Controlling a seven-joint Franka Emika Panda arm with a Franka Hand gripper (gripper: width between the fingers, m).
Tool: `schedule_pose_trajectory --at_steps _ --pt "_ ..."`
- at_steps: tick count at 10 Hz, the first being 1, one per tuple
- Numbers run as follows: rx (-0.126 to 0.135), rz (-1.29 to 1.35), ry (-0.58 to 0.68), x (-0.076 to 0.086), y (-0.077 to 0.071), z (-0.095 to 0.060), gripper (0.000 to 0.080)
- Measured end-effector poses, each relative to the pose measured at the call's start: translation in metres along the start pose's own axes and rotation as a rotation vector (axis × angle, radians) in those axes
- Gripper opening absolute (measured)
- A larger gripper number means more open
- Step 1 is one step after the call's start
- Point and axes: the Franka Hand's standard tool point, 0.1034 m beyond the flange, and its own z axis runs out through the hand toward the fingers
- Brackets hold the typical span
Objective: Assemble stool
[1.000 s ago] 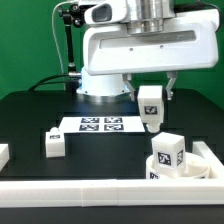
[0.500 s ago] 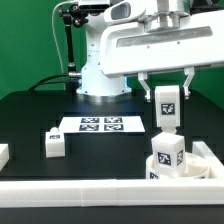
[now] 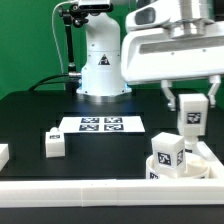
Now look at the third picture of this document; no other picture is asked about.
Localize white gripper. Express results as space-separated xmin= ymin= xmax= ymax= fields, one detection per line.
xmin=121 ymin=5 xmax=224 ymax=111

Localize white round stool seat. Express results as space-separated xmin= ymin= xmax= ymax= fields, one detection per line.
xmin=146 ymin=152 xmax=210 ymax=179

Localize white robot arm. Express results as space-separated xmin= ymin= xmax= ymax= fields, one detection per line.
xmin=78 ymin=0 xmax=224 ymax=108

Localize white U-shaped obstacle fence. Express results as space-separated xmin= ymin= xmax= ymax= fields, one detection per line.
xmin=0 ymin=142 xmax=224 ymax=208

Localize black camera on mount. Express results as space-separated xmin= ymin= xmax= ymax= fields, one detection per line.
xmin=78 ymin=0 xmax=113 ymax=13

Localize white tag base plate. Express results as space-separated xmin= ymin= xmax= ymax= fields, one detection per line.
xmin=59 ymin=116 xmax=145 ymax=133

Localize black cables on table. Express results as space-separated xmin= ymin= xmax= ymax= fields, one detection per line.
xmin=27 ymin=73 xmax=82 ymax=92

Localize white camera cable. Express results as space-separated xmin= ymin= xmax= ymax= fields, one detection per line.
xmin=51 ymin=0 xmax=75 ymax=74

